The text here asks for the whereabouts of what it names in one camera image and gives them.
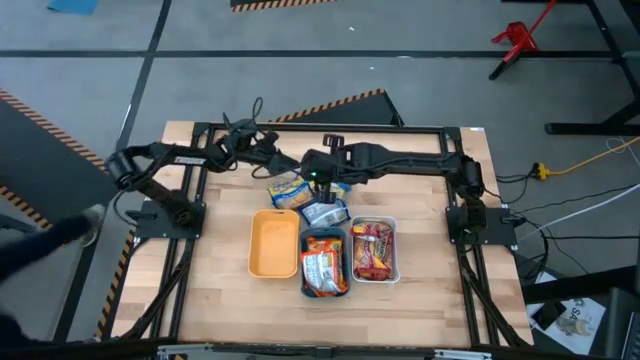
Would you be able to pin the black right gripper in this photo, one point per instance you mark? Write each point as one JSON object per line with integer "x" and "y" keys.
{"x": 325, "y": 167}

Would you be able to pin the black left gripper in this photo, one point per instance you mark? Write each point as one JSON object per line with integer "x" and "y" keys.
{"x": 265, "y": 152}

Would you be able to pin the blue silver ramen packet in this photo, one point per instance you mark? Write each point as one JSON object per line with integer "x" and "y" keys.
{"x": 325, "y": 214}

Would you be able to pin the red ramen noodle packet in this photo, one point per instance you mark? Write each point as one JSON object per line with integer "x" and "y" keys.
{"x": 372, "y": 231}

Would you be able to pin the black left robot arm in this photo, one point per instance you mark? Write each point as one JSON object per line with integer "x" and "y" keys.
{"x": 160, "y": 150}

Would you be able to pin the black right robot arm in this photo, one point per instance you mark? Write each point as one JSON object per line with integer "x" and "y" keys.
{"x": 400, "y": 160}

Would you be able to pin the yellow blue ramen packet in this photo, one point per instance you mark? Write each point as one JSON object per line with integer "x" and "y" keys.
{"x": 290, "y": 194}
{"x": 344, "y": 190}

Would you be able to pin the teal plastic bin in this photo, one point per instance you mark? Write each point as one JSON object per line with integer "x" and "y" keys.
{"x": 325, "y": 231}

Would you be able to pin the orange ramen noodle packet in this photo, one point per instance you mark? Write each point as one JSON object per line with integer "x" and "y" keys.
{"x": 322, "y": 272}
{"x": 325, "y": 245}

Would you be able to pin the yellow plastic bin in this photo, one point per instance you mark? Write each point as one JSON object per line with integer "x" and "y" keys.
{"x": 274, "y": 245}

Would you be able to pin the black mat with hazard stripes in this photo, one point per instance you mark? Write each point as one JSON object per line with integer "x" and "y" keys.
{"x": 350, "y": 112}
{"x": 40, "y": 165}

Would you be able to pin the yellow ramen noodle packet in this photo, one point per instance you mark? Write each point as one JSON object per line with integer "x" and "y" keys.
{"x": 372, "y": 260}

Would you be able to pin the white plastic bin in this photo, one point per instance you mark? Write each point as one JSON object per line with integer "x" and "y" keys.
{"x": 397, "y": 250}

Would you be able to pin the person's shoe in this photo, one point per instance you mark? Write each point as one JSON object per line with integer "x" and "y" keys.
{"x": 92, "y": 220}

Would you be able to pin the red metal stand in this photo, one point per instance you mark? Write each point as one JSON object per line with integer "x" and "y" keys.
{"x": 520, "y": 37}

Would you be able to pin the person's leg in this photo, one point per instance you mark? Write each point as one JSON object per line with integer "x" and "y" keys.
{"x": 35, "y": 247}

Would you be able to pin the blue floor mat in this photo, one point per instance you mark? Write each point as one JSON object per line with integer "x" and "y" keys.
{"x": 72, "y": 5}

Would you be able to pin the white printed paper sheet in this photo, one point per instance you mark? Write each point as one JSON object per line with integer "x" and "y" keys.
{"x": 582, "y": 325}

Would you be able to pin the black aluminium table frame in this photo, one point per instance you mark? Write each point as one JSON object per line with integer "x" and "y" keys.
{"x": 325, "y": 128}

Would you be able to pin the black desk frame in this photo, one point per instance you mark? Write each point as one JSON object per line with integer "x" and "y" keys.
{"x": 620, "y": 120}

